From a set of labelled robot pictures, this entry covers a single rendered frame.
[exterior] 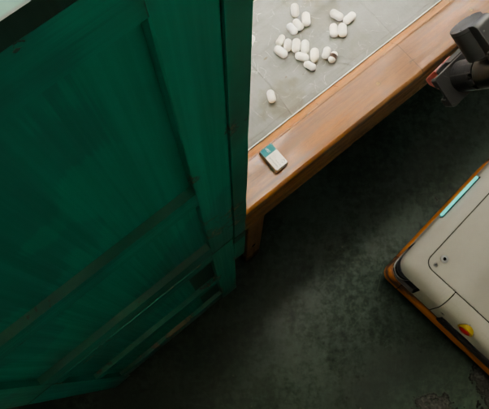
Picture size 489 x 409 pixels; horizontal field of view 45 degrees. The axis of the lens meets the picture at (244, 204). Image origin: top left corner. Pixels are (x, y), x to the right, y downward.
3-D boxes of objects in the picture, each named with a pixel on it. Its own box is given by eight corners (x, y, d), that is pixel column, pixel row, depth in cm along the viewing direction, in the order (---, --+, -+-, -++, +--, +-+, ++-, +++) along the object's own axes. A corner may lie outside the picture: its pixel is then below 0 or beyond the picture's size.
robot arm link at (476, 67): (508, 92, 96) (530, 71, 97) (486, 59, 94) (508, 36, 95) (478, 96, 103) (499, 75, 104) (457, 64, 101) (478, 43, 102)
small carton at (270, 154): (287, 164, 135) (287, 161, 133) (275, 174, 135) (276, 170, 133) (270, 145, 137) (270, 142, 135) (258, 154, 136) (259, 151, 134)
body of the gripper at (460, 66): (428, 80, 107) (456, 75, 100) (465, 45, 108) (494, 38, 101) (447, 108, 108) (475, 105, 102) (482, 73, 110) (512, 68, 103)
